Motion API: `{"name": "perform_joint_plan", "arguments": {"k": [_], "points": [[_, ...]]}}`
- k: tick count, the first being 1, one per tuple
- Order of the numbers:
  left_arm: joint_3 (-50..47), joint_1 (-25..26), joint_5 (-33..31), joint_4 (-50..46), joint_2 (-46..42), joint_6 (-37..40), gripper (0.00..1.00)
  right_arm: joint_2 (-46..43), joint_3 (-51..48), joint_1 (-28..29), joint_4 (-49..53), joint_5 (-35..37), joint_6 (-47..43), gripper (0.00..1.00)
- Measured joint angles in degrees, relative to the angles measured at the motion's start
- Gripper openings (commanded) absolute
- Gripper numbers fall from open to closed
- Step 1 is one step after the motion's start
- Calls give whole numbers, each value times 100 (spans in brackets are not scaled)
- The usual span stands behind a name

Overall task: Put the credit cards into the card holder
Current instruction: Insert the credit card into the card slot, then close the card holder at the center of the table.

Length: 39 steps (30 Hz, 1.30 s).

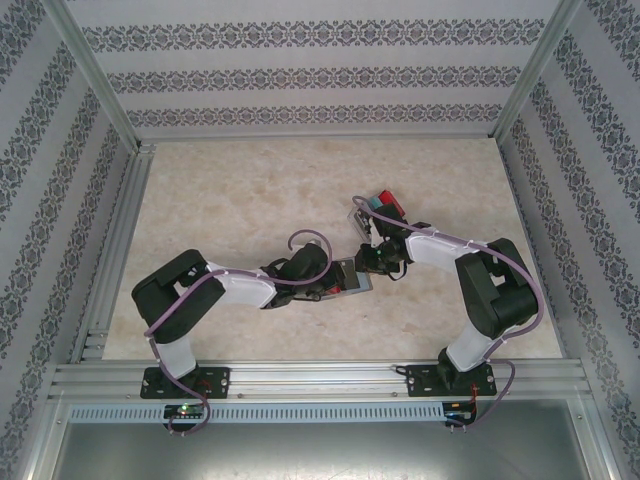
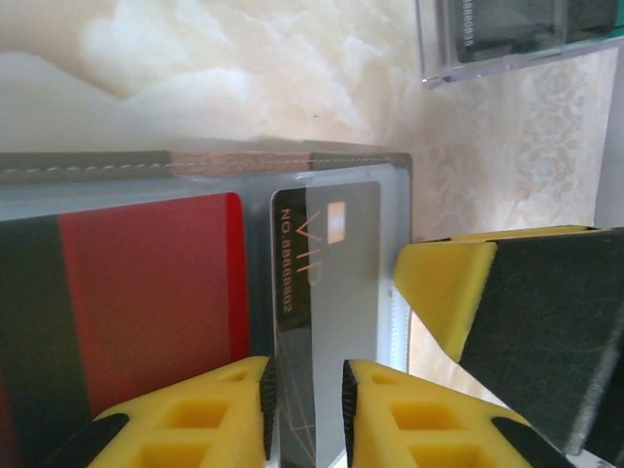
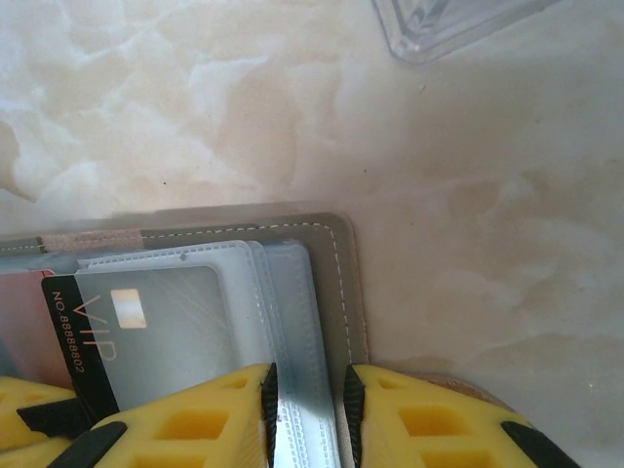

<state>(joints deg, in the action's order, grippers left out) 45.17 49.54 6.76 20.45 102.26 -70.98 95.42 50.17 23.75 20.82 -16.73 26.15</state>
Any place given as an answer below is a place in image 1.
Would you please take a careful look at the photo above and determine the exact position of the clear acrylic card box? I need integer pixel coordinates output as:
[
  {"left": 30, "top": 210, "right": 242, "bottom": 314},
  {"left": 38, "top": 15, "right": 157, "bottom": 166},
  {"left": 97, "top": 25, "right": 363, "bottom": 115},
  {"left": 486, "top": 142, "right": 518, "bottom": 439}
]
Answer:
[{"left": 345, "top": 189, "right": 409, "bottom": 242}]

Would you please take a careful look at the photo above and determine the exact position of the controller board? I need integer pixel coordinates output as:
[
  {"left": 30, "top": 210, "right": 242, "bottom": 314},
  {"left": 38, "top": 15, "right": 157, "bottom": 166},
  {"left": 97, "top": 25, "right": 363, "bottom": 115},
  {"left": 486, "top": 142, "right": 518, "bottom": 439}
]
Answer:
[
  {"left": 164, "top": 403, "right": 207, "bottom": 419},
  {"left": 444, "top": 399, "right": 480, "bottom": 420}
]

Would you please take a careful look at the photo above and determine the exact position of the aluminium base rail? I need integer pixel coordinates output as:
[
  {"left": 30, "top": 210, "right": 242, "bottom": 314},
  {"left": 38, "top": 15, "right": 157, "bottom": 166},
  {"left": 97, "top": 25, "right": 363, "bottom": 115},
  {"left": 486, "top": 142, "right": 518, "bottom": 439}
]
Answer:
[{"left": 48, "top": 360, "right": 587, "bottom": 402}]

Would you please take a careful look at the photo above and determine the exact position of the right controller board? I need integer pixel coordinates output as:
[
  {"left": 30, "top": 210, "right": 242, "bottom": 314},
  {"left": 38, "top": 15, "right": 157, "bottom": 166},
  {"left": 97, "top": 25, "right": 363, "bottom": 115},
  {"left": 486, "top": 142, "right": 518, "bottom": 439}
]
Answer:
[{"left": 444, "top": 399, "right": 480, "bottom": 420}]

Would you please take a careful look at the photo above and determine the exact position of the left controller board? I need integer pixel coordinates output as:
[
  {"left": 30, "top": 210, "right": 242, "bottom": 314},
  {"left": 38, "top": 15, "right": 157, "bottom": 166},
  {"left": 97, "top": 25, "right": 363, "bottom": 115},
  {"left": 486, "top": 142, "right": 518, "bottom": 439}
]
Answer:
[{"left": 164, "top": 403, "right": 207, "bottom": 419}]

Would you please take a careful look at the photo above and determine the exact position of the grey metal shelf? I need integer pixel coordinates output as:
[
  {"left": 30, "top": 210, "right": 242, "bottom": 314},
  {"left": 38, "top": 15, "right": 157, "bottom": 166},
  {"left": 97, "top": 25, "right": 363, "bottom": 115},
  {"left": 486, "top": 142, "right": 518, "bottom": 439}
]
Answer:
[{"left": 47, "top": 419, "right": 619, "bottom": 480}]

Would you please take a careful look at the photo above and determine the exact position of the slotted grey cable duct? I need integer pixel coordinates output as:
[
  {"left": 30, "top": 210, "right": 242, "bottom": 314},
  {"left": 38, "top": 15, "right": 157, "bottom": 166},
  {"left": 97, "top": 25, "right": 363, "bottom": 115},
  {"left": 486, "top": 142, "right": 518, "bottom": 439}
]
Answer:
[{"left": 67, "top": 402, "right": 447, "bottom": 424}]

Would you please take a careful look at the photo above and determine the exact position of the aluminium side rail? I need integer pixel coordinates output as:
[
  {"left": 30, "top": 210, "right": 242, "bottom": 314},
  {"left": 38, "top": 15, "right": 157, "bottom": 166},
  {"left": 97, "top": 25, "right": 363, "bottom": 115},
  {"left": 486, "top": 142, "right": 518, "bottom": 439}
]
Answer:
[{"left": 68, "top": 142, "right": 159, "bottom": 364}]

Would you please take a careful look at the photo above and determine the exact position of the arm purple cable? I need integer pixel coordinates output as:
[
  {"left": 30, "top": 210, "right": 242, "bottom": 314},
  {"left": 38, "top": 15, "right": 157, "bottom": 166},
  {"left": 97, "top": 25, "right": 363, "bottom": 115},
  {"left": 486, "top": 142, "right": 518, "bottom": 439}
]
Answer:
[
  {"left": 352, "top": 194, "right": 546, "bottom": 432},
  {"left": 143, "top": 228, "right": 335, "bottom": 437}
]

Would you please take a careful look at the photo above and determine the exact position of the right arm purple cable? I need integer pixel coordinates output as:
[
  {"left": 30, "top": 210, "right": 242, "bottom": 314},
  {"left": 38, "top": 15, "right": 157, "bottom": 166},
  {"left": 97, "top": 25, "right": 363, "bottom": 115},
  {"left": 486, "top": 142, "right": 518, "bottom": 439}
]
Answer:
[{"left": 352, "top": 194, "right": 546, "bottom": 432}]

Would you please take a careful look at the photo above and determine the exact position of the grey leather card holder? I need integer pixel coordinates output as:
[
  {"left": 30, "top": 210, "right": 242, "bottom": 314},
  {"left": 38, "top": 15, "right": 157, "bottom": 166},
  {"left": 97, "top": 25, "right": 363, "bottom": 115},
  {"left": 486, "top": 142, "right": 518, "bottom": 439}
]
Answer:
[{"left": 319, "top": 257, "right": 376, "bottom": 302}]

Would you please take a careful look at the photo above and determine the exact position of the aluminium frame post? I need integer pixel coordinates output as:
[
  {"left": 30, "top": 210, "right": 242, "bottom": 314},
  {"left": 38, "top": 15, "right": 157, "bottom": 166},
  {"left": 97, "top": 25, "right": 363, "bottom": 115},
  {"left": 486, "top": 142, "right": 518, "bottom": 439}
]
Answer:
[
  {"left": 491, "top": 0, "right": 585, "bottom": 140},
  {"left": 42, "top": 0, "right": 145, "bottom": 152}
]

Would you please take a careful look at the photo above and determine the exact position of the aluminium back rail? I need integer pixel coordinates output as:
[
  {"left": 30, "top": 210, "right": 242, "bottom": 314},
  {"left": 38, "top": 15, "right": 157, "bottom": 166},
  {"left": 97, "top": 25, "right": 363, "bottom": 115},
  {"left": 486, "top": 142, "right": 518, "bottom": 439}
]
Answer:
[{"left": 135, "top": 130, "right": 502, "bottom": 145}]

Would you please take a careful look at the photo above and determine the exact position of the red card stack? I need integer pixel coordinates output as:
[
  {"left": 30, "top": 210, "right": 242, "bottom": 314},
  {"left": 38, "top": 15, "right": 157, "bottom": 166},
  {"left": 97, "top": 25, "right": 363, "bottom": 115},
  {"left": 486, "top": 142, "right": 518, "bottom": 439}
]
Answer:
[{"left": 377, "top": 189, "right": 407, "bottom": 220}]

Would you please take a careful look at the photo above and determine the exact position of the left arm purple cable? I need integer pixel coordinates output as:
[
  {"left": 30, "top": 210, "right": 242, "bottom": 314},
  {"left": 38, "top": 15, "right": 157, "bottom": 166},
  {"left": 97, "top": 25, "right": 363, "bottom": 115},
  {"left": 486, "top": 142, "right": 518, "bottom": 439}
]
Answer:
[{"left": 143, "top": 228, "right": 335, "bottom": 437}]

